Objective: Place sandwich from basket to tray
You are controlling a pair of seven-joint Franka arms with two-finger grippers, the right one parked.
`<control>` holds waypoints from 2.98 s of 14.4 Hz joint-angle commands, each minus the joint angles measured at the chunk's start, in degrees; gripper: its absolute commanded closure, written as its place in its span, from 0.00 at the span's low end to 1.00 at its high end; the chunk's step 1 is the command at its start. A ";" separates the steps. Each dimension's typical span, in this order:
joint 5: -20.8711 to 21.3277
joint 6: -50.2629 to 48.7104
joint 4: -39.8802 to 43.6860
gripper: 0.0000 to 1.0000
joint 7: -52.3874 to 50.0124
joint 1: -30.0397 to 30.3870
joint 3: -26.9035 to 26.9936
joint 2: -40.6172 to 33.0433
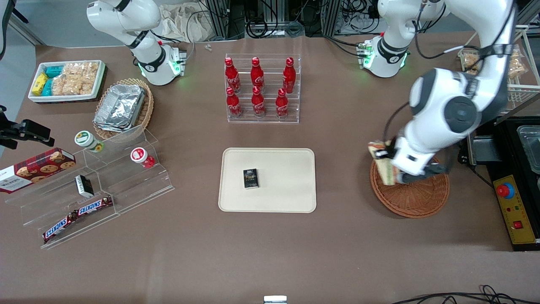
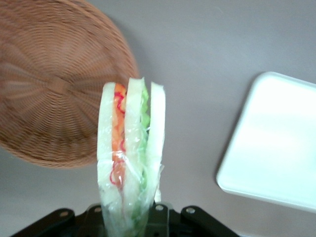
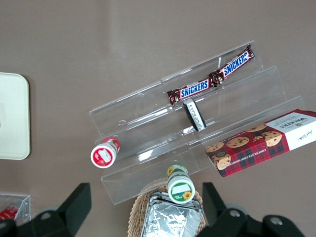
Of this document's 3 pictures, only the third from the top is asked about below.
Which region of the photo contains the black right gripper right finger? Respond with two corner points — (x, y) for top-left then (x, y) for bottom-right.
(197, 182), (263, 237)

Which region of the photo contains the light wicker basket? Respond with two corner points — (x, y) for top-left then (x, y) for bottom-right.
(127, 178), (207, 237)

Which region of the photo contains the red lid white cup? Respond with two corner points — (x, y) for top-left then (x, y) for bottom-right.
(90, 136), (121, 169)

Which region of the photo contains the brown Snickers bar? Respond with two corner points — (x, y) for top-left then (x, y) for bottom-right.
(208, 43), (255, 86)
(166, 79), (213, 106)

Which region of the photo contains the clear acrylic stepped riser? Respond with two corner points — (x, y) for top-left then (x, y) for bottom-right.
(89, 79), (199, 206)
(160, 40), (312, 171)

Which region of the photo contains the aluminium foil container stack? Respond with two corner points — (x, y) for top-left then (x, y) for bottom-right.
(141, 192), (204, 237)

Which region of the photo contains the clear acrylic bottle rack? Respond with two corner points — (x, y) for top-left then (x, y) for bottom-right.
(0, 193), (32, 223)

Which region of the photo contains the small black white box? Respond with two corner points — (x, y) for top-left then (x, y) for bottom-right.
(183, 98), (207, 132)

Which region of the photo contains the beige plastic tray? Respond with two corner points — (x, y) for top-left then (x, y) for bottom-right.
(0, 72), (31, 161)

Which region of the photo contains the green lid white cup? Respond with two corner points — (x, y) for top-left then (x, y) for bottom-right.
(165, 163), (197, 204)

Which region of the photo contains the red tartan cookie box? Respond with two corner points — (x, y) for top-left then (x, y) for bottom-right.
(205, 108), (316, 179)

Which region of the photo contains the red cola bottle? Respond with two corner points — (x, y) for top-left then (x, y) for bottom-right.
(0, 204), (21, 222)

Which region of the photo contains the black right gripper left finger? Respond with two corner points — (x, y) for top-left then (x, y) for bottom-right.
(14, 182), (92, 237)

